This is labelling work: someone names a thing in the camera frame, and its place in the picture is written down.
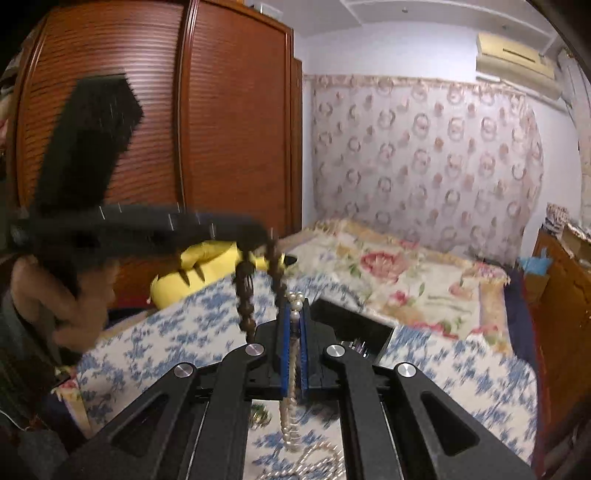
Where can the blue floral tablecloth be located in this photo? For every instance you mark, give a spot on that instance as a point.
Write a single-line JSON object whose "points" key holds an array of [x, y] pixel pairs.
{"points": [[184, 323]]}

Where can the black box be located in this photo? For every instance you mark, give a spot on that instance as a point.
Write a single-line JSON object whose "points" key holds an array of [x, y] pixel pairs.
{"points": [[351, 325]]}

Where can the wooden sideboard cabinet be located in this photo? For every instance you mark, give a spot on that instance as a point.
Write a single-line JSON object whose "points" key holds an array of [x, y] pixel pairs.
{"points": [[568, 323]]}

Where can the small cardboard box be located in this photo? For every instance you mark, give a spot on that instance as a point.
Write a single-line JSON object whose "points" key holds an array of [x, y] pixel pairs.
{"points": [[536, 287]]}

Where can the person's left hand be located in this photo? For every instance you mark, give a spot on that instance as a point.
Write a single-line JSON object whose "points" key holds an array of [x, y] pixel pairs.
{"points": [[87, 314]]}

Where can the beige wall air conditioner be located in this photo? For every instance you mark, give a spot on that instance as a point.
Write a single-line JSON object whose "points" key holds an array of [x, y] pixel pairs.
{"points": [[508, 50]]}

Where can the floral bedspread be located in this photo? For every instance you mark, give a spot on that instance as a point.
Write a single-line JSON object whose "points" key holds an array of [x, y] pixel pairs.
{"points": [[392, 277]]}

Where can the open cardboard box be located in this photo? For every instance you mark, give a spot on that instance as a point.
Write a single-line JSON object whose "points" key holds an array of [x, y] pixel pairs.
{"points": [[577, 240]]}

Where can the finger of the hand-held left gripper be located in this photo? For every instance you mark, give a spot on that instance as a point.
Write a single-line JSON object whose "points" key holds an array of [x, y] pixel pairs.
{"points": [[184, 226], [92, 138]]}

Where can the clear plastic storage box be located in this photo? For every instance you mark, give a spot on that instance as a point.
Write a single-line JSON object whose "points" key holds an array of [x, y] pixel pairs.
{"points": [[271, 7]]}

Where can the green glass charm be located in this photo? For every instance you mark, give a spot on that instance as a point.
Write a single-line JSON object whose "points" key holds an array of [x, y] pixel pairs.
{"points": [[260, 414]]}

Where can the brown slatted wooden wardrobe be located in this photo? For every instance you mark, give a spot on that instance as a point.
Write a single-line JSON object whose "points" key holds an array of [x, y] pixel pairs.
{"points": [[221, 115]]}

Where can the tied lace curtain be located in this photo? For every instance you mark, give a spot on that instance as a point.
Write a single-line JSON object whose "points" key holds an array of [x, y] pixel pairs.
{"points": [[570, 78]]}

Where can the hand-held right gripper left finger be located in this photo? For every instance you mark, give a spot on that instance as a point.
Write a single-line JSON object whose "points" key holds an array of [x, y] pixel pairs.
{"points": [[285, 355]]}

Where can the blue plastic bag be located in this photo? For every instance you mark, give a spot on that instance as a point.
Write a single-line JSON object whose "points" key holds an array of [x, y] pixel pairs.
{"points": [[534, 264]]}

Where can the dark blue blanket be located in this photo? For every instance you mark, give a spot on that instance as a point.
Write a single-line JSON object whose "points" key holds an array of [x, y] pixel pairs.
{"points": [[519, 318]]}

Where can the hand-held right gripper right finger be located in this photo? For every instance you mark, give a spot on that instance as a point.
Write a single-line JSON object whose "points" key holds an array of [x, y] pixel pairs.
{"points": [[304, 355]]}

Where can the patterned cloth bundle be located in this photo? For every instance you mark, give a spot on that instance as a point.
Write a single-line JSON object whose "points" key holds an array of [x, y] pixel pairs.
{"points": [[557, 219]]}

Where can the person's left forearm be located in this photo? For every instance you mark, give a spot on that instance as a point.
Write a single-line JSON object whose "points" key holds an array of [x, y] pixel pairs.
{"points": [[23, 327]]}

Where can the yellow plush toy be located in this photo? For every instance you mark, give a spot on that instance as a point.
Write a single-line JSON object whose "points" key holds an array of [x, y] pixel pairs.
{"points": [[207, 267]]}

